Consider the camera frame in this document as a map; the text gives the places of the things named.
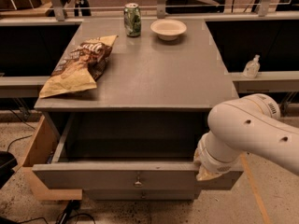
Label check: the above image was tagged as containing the green soda can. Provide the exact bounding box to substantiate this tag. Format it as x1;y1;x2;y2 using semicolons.
123;3;141;37

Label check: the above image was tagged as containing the black object at left edge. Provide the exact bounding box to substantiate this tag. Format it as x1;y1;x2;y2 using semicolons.
0;151;18;188

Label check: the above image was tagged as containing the light wooden side box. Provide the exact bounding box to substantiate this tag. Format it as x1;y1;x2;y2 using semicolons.
21;117;82;201

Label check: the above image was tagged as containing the grey top drawer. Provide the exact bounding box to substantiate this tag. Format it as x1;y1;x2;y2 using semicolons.
31;112;245;191

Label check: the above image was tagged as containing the grey drawer cabinet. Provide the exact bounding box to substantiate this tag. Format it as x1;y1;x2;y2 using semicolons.
34;17;244;202

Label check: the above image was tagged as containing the grey shelf rail right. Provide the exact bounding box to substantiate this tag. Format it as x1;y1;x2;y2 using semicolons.
230;71;299;93

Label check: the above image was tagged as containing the black floor cable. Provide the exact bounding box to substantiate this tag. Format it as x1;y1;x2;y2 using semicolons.
18;199;97;224

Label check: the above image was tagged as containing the grey shelf rail left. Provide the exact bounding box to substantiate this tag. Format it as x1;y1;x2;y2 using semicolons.
0;76;48;98

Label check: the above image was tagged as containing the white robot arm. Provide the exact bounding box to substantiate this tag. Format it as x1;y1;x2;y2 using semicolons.
193;93;299;181

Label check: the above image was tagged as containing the grey shelf rail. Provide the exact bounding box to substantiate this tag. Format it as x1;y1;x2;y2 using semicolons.
230;71;299;93
0;76;48;98

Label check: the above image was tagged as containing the grey drawer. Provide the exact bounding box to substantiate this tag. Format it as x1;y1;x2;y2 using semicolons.
84;189;199;201
31;112;245;191

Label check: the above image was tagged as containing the grey bottom drawer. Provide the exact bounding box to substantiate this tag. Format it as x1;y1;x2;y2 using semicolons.
84;189;199;201

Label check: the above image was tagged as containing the white paper bowl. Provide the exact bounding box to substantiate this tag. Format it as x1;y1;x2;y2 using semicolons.
150;19;187;41

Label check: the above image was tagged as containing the brown yellow chip bag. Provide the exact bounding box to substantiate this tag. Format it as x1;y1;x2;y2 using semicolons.
39;35;118;98

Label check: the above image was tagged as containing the clear sanitizer bottle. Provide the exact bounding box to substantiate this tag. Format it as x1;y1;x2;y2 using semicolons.
243;54;260;78

